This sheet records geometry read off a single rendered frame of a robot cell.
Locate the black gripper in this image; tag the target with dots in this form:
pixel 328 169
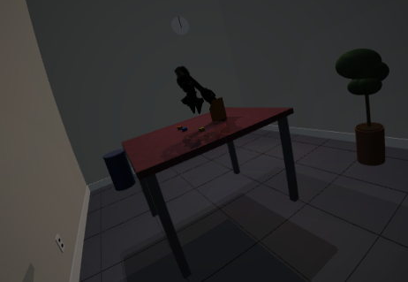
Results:
pixel 195 102

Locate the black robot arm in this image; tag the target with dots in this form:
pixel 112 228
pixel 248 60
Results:
pixel 187 83

